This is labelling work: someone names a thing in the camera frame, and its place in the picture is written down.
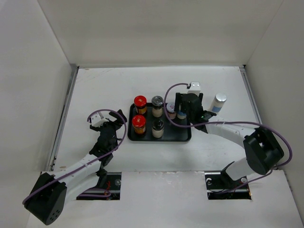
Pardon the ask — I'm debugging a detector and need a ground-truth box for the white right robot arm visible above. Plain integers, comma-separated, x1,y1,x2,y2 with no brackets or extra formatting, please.
175,93,284,189

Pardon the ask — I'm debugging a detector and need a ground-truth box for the blue-label toothpick bottle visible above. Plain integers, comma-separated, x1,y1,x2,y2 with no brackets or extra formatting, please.
210,93,227,113

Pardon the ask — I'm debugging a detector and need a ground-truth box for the black-cap white powder shaker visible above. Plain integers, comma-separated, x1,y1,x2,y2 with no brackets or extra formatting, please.
151,95,163,118

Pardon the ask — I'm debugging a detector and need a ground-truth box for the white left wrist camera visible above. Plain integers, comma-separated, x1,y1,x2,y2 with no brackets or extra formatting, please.
90,113,106,127

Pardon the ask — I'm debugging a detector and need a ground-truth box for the white-lid short jar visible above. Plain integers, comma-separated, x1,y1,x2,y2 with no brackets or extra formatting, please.
166,103,176,120

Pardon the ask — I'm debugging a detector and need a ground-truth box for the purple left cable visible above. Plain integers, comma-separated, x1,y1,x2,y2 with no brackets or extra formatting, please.
22,109,127,206

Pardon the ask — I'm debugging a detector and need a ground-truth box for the purple cable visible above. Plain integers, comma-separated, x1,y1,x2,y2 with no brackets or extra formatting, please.
163,83,293,171
22,109,127,206

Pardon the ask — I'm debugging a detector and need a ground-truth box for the red-lid dark chili sauce jar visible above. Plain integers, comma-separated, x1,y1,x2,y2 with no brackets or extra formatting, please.
133,95,147,115

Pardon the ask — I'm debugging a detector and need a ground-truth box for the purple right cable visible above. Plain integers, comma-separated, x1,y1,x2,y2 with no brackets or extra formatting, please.
163,83,293,171

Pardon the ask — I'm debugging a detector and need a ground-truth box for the red-lid yellow chili oil jar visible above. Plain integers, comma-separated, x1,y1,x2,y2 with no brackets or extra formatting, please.
132,115,146,137

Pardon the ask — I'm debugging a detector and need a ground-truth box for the black plastic tray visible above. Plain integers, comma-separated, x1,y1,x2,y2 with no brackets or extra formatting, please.
127,103,192,142

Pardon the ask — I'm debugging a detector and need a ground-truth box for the blue-label clear bottle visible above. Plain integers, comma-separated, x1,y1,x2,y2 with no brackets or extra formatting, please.
177,106,187,120

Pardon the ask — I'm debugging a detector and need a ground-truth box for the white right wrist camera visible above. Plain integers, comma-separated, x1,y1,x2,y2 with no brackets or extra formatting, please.
187,82,201,96

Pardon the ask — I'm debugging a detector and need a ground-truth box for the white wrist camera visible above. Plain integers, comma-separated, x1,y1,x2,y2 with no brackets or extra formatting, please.
90,113,106,127
187,82,201,96

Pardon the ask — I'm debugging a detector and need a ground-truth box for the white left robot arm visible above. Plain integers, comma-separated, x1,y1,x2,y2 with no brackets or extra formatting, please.
22,110,127,226

